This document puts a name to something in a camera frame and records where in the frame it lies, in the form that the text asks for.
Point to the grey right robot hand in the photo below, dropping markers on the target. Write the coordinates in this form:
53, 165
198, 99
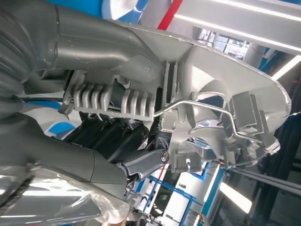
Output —
70, 162

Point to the blue metal shelf rack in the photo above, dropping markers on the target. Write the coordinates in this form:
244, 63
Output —
169, 188
78, 6

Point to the white plastic car part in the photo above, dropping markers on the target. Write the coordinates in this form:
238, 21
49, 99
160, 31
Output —
118, 7

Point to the red barrier belt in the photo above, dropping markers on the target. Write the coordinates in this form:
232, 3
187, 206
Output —
169, 14

